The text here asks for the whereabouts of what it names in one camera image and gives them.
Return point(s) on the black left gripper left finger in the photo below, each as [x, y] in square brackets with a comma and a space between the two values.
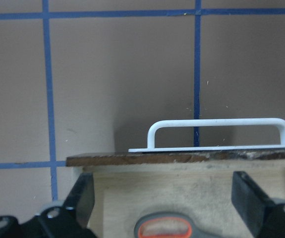
[69, 218]

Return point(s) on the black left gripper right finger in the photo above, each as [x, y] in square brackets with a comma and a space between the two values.
[264, 216]

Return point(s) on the orange grey handled scissors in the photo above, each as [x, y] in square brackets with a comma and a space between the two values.
[170, 224]

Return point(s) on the wooden drawer with white handle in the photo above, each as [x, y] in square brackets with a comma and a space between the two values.
[195, 181]

